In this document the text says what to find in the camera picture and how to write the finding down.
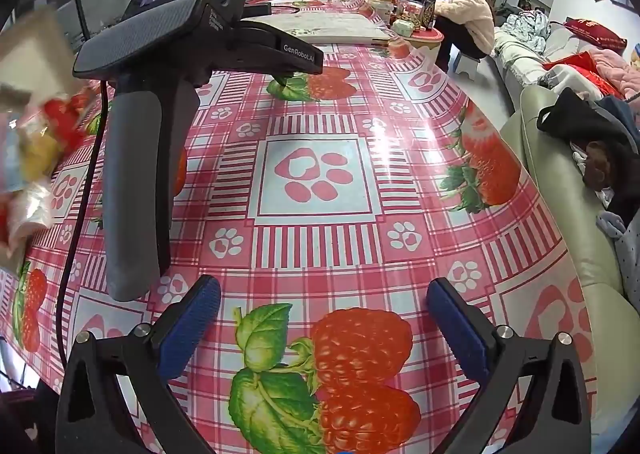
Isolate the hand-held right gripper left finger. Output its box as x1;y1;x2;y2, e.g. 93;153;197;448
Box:
55;275;222;454

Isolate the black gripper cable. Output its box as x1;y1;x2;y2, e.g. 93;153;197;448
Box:
56;79;109;370

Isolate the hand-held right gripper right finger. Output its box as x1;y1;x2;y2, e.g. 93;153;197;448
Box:
426;278;592;454

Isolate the beige sofa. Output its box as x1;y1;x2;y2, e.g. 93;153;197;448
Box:
492;24;640;330

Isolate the pink fluffy blanket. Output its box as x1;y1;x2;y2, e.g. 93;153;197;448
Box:
590;48;640;100

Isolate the pile of gift boxes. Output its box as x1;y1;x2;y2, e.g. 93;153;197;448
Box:
332;0;437;35

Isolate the pink strawberry print tablecloth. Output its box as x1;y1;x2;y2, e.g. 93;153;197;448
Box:
0;0;598;454

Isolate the red round side table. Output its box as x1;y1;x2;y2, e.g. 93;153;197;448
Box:
395;26;445;48

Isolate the red embroidered pillow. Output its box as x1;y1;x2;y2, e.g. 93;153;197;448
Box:
564;18;628;55

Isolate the white folded mat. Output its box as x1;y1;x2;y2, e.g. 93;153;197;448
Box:
245;10;397;47

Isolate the black jacket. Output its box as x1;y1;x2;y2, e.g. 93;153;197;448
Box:
536;88;638;157

